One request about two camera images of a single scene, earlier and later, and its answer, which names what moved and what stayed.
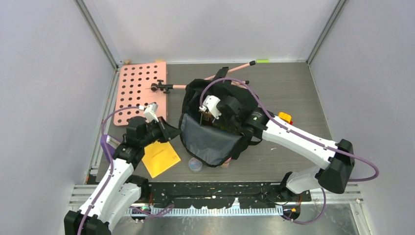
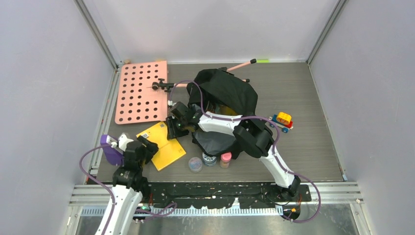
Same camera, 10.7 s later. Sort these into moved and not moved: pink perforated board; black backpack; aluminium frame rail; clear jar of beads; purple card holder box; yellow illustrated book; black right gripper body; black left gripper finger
Moved: black left gripper finger; yellow illustrated book; black backpack; black right gripper body
Not moved: pink perforated board; clear jar of beads; purple card holder box; aluminium frame rail
